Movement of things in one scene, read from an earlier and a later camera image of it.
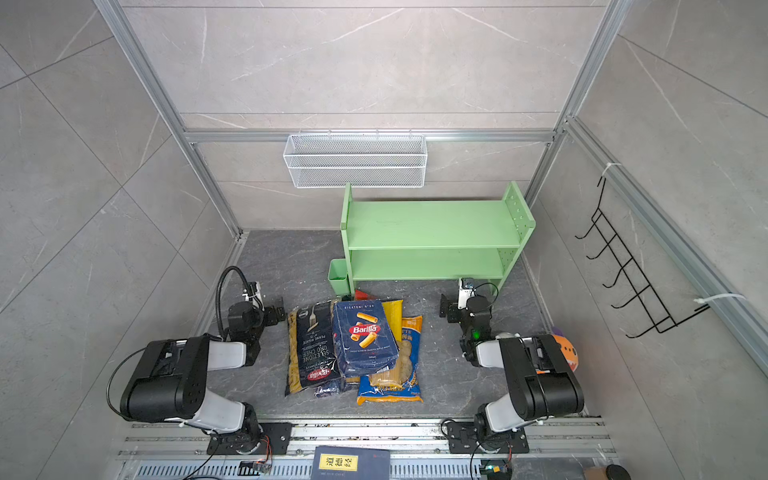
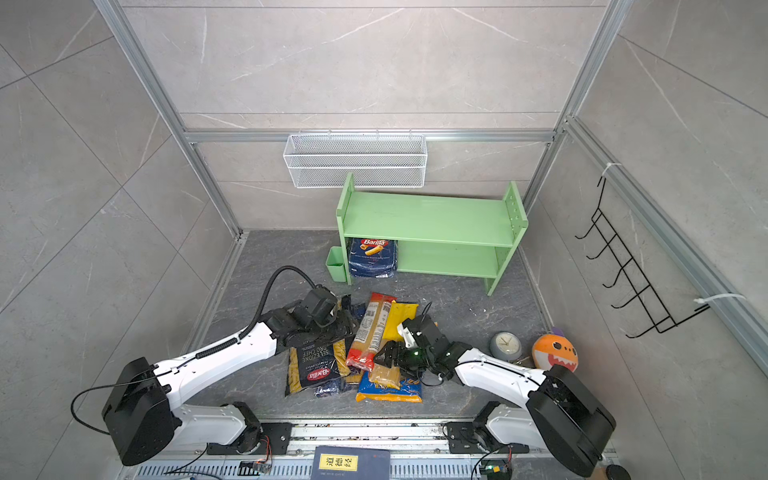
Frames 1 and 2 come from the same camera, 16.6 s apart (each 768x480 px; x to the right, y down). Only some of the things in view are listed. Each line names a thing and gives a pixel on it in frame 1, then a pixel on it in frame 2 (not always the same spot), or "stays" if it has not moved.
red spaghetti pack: x=360 y=295 -> x=373 y=331
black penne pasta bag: x=313 y=351 stays
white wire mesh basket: x=362 y=161 stays
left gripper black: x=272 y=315 -> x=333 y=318
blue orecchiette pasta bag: x=409 y=392 stays
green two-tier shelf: x=421 y=240 stays
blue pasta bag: x=364 y=340 -> x=372 y=257
